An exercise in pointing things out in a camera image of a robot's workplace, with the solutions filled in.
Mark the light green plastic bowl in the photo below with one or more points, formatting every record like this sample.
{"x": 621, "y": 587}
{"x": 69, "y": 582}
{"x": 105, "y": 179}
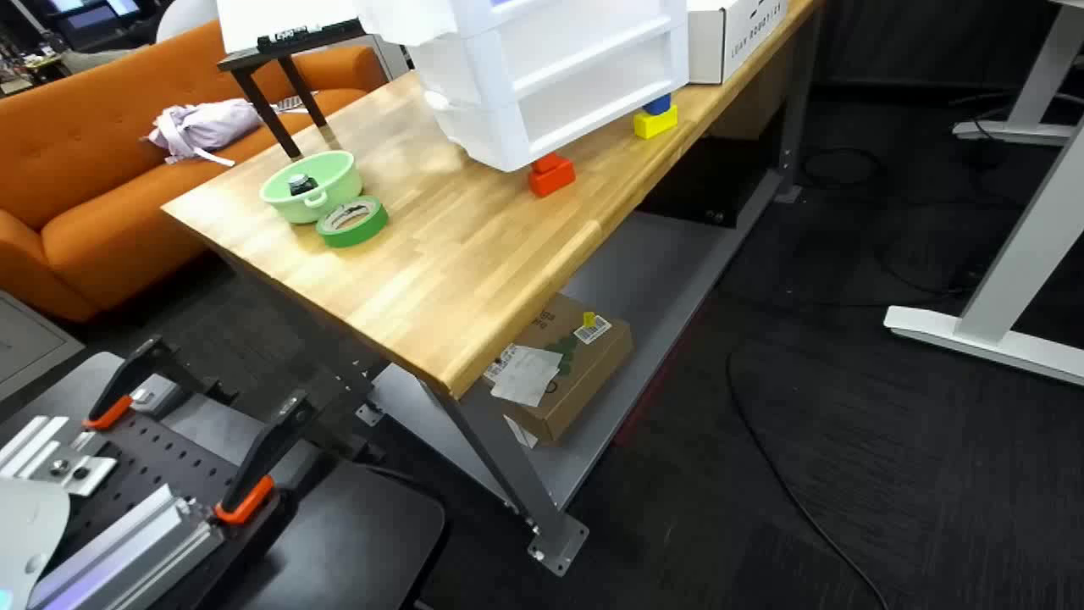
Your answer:
{"x": 330, "y": 179}

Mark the small black object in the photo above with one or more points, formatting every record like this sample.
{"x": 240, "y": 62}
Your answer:
{"x": 300, "y": 183}

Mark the yellow white label sticker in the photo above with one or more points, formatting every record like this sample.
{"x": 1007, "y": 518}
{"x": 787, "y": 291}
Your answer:
{"x": 589, "y": 329}

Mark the white paper sheet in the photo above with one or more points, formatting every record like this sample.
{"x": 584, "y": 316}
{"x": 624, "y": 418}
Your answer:
{"x": 527, "y": 375}

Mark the brown cardboard box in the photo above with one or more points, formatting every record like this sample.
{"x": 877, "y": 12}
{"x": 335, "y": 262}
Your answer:
{"x": 577, "y": 378}

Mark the red toy block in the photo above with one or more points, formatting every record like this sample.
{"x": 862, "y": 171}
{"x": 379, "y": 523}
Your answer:
{"x": 554, "y": 178}

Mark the wooden workbench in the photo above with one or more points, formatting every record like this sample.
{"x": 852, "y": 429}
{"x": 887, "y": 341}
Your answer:
{"x": 497, "y": 458}

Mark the green tape roll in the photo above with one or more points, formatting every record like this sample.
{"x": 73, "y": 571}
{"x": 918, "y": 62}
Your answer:
{"x": 353, "y": 239}

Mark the black computer case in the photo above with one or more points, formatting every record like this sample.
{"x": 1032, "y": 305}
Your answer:
{"x": 714, "y": 179}

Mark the yellow toy block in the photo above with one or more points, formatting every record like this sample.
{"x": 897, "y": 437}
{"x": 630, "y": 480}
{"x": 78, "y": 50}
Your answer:
{"x": 656, "y": 123}

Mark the blue toy block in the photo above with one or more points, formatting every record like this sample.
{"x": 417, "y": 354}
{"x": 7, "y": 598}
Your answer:
{"x": 658, "y": 102}

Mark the white plastic drawer unit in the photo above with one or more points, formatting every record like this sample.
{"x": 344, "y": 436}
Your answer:
{"x": 563, "y": 69}

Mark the white box black print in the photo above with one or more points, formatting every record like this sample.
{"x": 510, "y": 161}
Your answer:
{"x": 728, "y": 35}

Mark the small dark wooden table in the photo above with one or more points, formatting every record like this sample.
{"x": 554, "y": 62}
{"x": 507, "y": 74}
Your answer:
{"x": 268, "y": 111}

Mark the pale pink cloth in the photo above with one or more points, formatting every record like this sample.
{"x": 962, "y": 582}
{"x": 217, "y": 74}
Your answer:
{"x": 205, "y": 126}

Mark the black perforated breadboard plate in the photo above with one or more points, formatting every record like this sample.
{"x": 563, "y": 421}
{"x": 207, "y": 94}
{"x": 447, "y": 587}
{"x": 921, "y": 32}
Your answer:
{"x": 157, "y": 462}

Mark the white chair back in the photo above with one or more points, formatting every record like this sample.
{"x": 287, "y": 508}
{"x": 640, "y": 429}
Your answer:
{"x": 189, "y": 19}

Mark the orange sofa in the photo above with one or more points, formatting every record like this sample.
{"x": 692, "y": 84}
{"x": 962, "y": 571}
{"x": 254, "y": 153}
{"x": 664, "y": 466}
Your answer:
{"x": 89, "y": 148}

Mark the long aluminium extrusion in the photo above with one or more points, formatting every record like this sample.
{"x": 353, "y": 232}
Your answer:
{"x": 123, "y": 553}

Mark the small silver metal brackets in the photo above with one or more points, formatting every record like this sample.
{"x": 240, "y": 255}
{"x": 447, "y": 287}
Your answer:
{"x": 54, "y": 458}

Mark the dark computer monitor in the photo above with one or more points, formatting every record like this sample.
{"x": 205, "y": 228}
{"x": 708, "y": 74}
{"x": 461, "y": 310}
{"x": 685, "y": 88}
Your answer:
{"x": 96, "y": 15}

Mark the white rounded cover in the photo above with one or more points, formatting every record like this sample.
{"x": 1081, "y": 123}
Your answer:
{"x": 27, "y": 528}

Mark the black perforated mounting bracket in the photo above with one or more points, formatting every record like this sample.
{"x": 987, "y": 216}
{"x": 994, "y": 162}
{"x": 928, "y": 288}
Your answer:
{"x": 339, "y": 393}

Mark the white desk leg frame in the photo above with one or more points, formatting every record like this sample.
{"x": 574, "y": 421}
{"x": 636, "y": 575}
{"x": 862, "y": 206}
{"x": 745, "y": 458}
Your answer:
{"x": 1018, "y": 271}
{"x": 1044, "y": 69}

